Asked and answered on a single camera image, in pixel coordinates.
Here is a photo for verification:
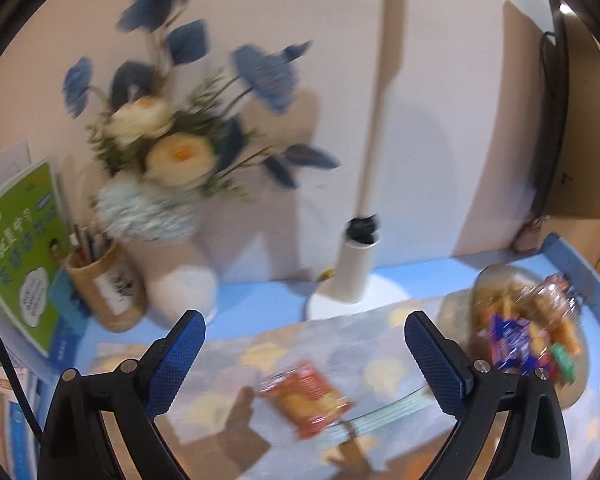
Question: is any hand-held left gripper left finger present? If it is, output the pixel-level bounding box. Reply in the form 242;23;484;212
37;310;207;480

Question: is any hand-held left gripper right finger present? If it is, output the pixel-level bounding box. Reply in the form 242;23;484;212
404;310;573;480

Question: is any ribbed glass bowl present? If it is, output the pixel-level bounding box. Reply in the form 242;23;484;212
440;265;591;408

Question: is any clear bag of pale cookies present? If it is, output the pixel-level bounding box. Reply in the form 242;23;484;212
472;280;536;331

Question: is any orange snack packet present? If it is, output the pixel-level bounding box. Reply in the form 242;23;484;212
257;362;356;441

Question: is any clear packet of brown snacks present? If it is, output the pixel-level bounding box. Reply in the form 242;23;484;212
525;272;583;356

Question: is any white vase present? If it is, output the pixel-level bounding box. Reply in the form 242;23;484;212
130;240;218;323

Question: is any blue snack packet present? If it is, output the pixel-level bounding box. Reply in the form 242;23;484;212
485;310;546;376

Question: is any brown pen holder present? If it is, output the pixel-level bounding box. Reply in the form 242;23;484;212
65;240;148;333

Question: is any printed tablecloth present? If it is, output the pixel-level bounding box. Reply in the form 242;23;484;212
80;280;600;480

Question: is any blue book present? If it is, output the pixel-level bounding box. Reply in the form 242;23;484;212
47;280;92;361

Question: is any green snack packet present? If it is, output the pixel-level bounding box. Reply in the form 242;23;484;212
547;342;578;386

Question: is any bundle of pens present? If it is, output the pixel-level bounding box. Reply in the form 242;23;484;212
70;220;112;266

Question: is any small brown box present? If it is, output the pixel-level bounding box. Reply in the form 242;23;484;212
514;215;551;256

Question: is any green book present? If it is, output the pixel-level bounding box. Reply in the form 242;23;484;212
0;160;76;358

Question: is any orange and white book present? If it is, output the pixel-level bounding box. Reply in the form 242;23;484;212
0;355;43;480

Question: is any blue and cream flower bouquet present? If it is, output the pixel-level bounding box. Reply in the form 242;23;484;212
62;0;341;246

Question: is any white desk lamp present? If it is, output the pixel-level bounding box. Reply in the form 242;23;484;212
305;0;526;321

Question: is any white paper sheet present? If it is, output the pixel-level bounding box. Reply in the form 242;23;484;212
0;140;33;181

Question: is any black monitor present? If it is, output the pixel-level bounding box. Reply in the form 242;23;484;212
530;0;600;221

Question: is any black cable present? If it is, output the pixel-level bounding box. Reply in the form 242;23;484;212
0;305;43;446

